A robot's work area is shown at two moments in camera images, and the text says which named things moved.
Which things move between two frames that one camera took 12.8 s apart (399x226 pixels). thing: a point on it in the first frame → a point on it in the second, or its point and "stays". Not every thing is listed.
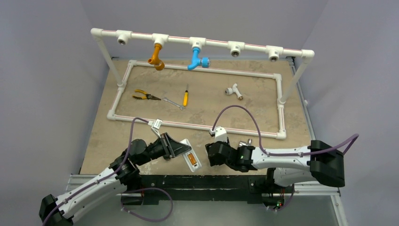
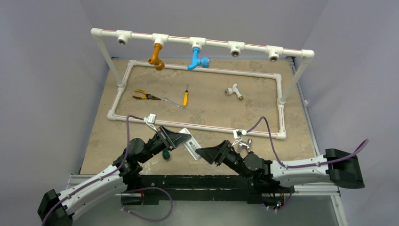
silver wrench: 180,107 stays
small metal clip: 242,143 stays
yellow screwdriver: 186,97 stays
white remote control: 191,158 → 191,145
